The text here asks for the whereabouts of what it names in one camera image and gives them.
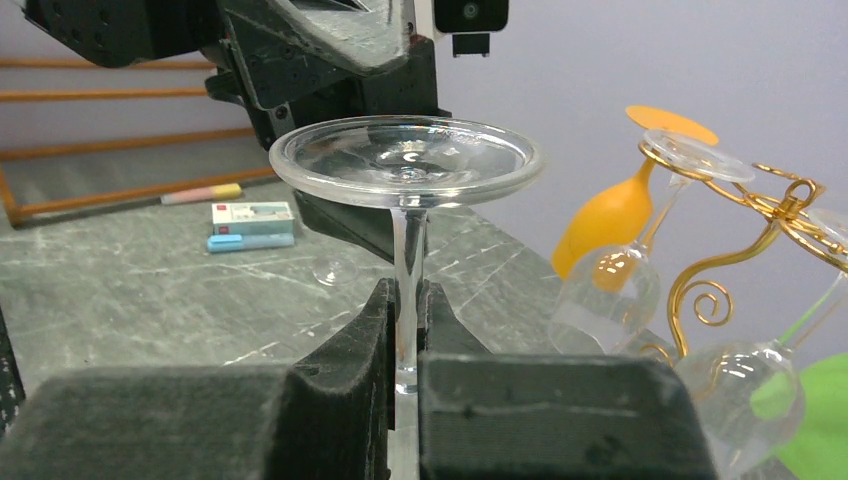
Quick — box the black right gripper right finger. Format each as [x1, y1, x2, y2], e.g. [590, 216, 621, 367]
[418, 282, 717, 479]

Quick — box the green plastic wine glass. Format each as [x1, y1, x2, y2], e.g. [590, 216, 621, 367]
[776, 273, 847, 479]

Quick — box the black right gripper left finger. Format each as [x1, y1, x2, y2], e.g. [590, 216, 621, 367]
[1, 279, 394, 479]

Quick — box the wooden tiered shelf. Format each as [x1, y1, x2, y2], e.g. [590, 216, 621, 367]
[1, 57, 273, 227]

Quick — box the clear wine glass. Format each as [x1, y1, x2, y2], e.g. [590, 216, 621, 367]
[675, 208, 847, 479]
[311, 255, 359, 286]
[548, 129, 755, 355]

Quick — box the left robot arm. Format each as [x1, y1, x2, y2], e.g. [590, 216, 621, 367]
[21, 1, 440, 148]

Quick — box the small white blue box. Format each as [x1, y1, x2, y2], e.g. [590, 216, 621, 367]
[211, 201, 295, 235]

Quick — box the gold wire rack wooden base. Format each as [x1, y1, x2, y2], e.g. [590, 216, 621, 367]
[631, 149, 847, 363]

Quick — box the yellow plastic wine glass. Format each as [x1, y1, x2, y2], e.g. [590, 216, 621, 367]
[551, 105, 719, 280]

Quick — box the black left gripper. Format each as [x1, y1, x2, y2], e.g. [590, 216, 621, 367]
[205, 1, 451, 262]

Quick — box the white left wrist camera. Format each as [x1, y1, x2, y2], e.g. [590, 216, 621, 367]
[412, 0, 510, 57]

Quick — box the yellow pink marker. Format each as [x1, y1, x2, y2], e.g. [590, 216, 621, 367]
[160, 183, 243, 205]

